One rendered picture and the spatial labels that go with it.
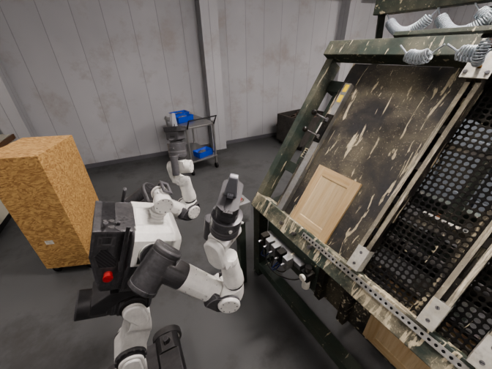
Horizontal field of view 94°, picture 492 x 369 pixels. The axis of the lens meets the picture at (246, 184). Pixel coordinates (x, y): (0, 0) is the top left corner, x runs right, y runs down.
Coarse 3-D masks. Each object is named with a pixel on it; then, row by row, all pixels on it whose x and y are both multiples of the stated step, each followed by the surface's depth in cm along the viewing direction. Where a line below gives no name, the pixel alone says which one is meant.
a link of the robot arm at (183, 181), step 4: (168, 164) 115; (168, 168) 115; (168, 172) 116; (172, 176) 117; (176, 176) 120; (180, 176) 123; (184, 176) 124; (188, 176) 123; (172, 180) 118; (176, 180) 119; (180, 180) 121; (184, 180) 121; (188, 180) 120; (180, 184) 120; (184, 184) 120; (188, 184) 121
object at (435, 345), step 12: (312, 240) 140; (324, 252) 133; (336, 264) 126; (372, 288) 111; (384, 300) 106; (396, 312) 102; (408, 324) 98; (420, 336) 95; (444, 348) 89; (456, 360) 86
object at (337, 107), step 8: (352, 88) 150; (344, 96) 149; (336, 104) 152; (344, 104) 152; (336, 112) 152; (328, 128) 154; (312, 144) 159; (320, 144) 157; (312, 152) 157; (304, 160) 161; (312, 160) 160; (304, 168) 159; (296, 176) 163; (296, 184) 162; (288, 192) 164; (288, 200) 165; (280, 208) 166
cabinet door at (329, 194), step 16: (320, 176) 151; (336, 176) 142; (304, 192) 157; (320, 192) 148; (336, 192) 140; (352, 192) 133; (304, 208) 155; (320, 208) 146; (336, 208) 138; (304, 224) 151; (320, 224) 143; (336, 224) 136
